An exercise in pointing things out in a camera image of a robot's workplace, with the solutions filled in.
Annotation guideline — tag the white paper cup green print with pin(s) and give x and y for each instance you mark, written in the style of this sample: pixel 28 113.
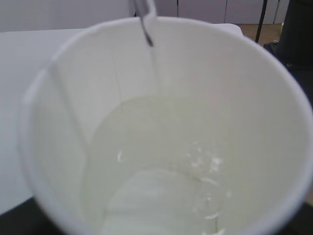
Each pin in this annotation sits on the white paper cup green print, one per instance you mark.
pixel 205 133

